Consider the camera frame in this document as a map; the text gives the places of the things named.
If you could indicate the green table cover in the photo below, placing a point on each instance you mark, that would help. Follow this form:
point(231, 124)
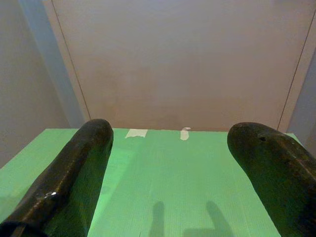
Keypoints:
point(158, 182)

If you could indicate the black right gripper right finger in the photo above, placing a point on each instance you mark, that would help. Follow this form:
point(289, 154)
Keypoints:
point(276, 168)

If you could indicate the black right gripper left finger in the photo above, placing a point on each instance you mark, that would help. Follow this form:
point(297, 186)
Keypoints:
point(71, 168)

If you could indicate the wide white tape strip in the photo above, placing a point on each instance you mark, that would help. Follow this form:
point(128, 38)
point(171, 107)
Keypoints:
point(136, 133)

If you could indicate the narrow white tape strip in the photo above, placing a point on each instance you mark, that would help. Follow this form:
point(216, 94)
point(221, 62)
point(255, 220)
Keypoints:
point(184, 134)

